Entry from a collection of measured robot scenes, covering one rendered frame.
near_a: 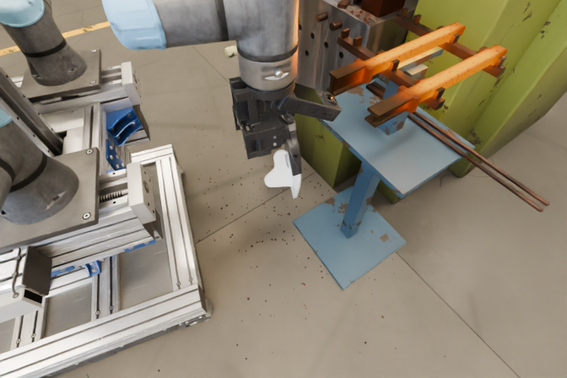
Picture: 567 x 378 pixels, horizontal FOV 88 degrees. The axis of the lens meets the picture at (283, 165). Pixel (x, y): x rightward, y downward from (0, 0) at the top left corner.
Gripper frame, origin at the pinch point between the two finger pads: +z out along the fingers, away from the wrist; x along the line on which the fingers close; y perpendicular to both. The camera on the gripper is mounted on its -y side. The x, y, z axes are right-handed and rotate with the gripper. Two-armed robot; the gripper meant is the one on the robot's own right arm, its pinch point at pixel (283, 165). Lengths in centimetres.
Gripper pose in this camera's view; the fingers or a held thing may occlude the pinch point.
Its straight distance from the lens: 55.6
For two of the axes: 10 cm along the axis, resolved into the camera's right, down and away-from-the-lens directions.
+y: -9.4, 2.7, -2.2
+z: 0.0, 6.2, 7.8
